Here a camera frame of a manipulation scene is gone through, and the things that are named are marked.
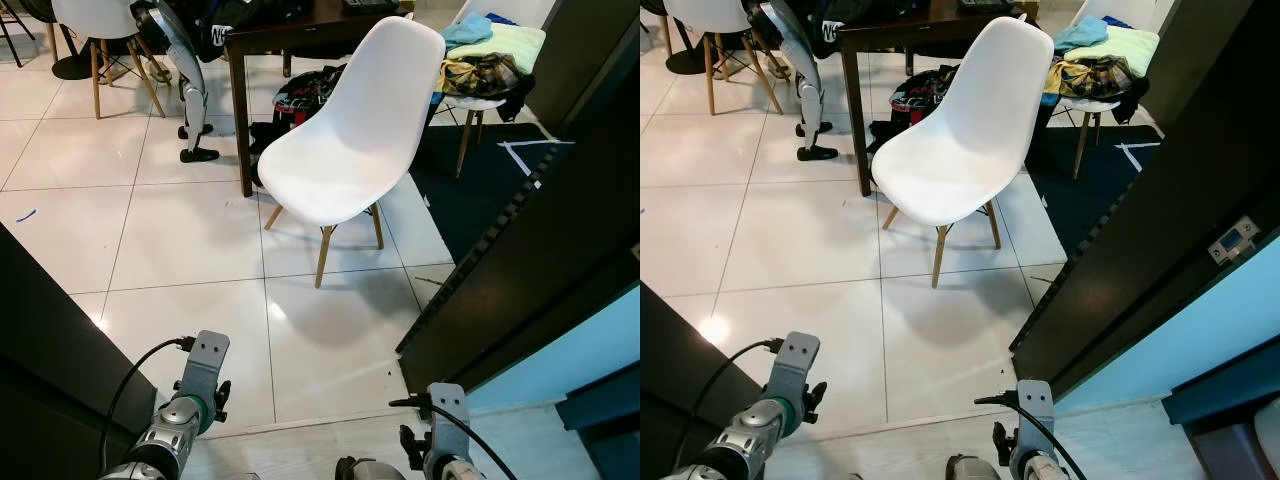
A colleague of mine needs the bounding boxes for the black cabinet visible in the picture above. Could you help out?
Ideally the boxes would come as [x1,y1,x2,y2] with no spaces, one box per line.
[0,225,161,480]
[640,283,766,480]

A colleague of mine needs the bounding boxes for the plain black bag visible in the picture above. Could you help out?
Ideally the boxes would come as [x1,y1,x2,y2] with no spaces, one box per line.
[868,120,907,159]
[248,120,293,188]

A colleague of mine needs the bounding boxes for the dark brown door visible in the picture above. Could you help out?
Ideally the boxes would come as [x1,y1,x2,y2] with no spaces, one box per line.
[1010,0,1280,401]
[395,0,641,398]

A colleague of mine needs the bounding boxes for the dark floor mat white tape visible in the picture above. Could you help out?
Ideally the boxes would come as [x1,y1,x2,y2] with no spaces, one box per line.
[1025,125,1163,259]
[408,122,576,266]

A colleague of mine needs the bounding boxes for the white shell chair wooden legs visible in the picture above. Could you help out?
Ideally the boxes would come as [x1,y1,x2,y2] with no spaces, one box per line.
[50,0,169,121]
[257,17,448,290]
[1050,0,1177,181]
[440,0,557,179]
[870,17,1056,290]
[663,0,776,117]

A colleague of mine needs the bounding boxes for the silver door latch plate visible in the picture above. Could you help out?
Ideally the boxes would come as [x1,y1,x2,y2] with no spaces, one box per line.
[1207,215,1261,266]

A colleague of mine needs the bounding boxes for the black red bag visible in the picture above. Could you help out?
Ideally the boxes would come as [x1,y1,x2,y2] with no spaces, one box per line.
[272,65,348,129]
[888,65,961,126]

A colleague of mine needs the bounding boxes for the silver humanoid robot leg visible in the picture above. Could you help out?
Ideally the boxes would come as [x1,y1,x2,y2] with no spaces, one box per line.
[130,0,221,164]
[745,0,841,163]

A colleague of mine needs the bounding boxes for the black bag white lettering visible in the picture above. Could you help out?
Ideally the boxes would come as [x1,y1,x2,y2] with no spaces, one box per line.
[805,0,876,61]
[185,0,266,63]

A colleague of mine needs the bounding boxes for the dark wooden table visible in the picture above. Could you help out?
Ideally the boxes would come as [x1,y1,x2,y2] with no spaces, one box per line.
[838,0,1041,198]
[224,0,413,198]

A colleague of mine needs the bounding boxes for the dark yellow patterned garment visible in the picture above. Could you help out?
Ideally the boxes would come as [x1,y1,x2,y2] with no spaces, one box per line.
[1040,55,1151,126]
[435,52,536,123]

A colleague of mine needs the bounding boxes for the light green cloth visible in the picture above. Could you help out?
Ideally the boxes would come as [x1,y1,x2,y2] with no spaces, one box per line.
[450,24,547,76]
[1065,25,1161,79]

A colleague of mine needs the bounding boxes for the teal cloth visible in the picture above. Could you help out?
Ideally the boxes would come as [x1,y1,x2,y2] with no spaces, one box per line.
[1053,15,1109,53]
[443,13,494,51]

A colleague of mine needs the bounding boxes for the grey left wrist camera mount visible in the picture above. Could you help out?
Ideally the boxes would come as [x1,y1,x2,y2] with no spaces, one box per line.
[183,330,232,407]
[765,332,822,411]

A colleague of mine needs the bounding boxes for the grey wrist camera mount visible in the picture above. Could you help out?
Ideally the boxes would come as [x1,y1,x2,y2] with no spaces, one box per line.
[428,383,471,461]
[1015,380,1057,457]
[765,332,822,411]
[183,330,232,407]

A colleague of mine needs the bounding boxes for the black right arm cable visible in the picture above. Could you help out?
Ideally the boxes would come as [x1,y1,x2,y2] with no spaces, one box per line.
[975,393,1091,480]
[390,397,521,480]

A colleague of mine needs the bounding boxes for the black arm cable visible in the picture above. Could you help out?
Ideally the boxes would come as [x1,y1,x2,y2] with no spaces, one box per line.
[672,338,784,471]
[100,337,197,471]
[390,397,521,480]
[975,393,1091,480]

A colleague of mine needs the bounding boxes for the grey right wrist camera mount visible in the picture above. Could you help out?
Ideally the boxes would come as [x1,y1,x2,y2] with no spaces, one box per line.
[1015,380,1057,457]
[428,383,471,461]

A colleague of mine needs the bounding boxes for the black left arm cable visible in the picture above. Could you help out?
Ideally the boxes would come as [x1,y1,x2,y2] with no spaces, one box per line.
[672,338,784,471]
[100,337,197,471]

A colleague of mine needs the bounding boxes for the black round pedestal base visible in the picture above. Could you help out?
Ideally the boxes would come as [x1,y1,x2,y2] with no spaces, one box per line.
[665,45,707,77]
[50,50,97,82]

